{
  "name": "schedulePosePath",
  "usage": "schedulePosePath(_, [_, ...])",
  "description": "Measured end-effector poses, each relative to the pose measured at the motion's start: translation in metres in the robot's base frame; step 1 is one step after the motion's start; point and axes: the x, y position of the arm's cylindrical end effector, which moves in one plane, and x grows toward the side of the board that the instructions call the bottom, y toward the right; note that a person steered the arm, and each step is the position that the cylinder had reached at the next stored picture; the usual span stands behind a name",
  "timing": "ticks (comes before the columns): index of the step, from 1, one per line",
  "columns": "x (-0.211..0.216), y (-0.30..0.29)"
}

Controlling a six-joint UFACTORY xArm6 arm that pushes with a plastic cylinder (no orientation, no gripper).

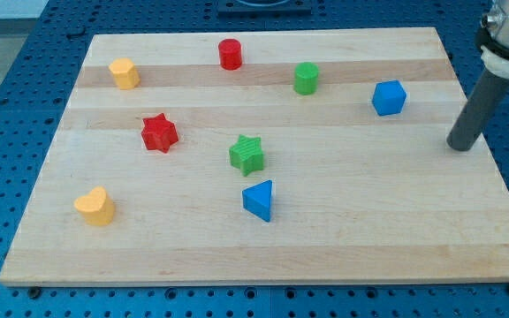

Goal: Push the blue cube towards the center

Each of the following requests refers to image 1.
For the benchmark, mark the blue cube block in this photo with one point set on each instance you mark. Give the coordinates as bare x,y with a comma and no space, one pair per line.
388,98

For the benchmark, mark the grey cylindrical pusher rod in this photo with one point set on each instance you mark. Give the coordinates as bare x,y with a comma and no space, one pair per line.
490,89

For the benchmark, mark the yellow hexagon block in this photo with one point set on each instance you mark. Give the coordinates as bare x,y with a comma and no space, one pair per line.
124,73

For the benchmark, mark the green cylinder block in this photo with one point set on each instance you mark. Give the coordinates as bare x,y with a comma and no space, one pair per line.
306,78

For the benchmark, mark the green star block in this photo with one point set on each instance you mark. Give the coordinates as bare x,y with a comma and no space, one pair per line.
247,155

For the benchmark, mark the red cylinder block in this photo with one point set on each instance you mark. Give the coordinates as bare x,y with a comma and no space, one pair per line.
230,54

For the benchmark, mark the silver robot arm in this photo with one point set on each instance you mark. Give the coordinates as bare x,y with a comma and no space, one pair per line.
492,40

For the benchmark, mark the yellow heart block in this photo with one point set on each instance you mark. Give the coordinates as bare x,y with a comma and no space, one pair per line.
96,207

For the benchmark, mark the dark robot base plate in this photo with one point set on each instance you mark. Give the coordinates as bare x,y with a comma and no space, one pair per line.
235,8

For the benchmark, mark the blue triangle block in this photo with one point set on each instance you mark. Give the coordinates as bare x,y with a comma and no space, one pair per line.
257,200

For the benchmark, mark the wooden board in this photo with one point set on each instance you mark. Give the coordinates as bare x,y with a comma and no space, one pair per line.
321,160

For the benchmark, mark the red star block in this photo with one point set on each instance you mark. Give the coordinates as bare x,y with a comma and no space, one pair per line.
159,133

